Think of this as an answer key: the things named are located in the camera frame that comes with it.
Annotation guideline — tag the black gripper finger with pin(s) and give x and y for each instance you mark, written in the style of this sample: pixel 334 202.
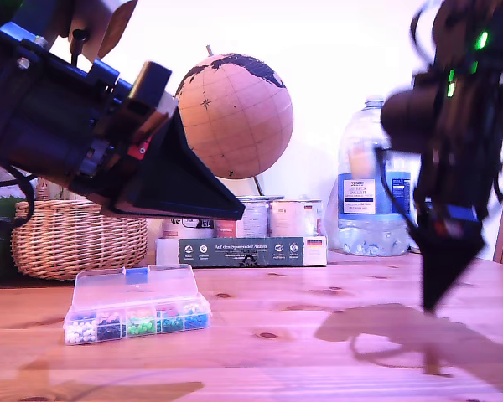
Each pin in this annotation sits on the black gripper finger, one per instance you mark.
pixel 427 259
pixel 180 163
pixel 151 192
pixel 452 259

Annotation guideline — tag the cork globe on metal stand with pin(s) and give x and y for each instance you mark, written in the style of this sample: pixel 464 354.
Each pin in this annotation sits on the cork globe on metal stand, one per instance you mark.
pixel 243 121

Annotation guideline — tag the large clear water bottle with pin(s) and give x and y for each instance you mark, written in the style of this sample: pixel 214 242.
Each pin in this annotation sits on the large clear water bottle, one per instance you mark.
pixel 360 201

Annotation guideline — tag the tin can with red label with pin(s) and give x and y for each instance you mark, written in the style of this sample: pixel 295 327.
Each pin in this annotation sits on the tin can with red label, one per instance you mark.
pixel 255 218

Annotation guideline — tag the green cardboard can tray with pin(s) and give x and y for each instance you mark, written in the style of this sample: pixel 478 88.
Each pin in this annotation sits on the green cardboard can tray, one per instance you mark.
pixel 243 251

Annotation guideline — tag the clear plastic pin organizer box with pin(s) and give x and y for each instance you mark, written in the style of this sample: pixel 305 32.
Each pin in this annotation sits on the clear plastic pin organizer box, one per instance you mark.
pixel 134 310

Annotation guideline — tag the tin can with flag label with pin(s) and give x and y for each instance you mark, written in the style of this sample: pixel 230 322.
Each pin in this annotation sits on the tin can with flag label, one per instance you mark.
pixel 293 218

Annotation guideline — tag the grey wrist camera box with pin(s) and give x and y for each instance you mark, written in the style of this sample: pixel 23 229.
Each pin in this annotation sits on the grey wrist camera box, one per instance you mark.
pixel 109 25

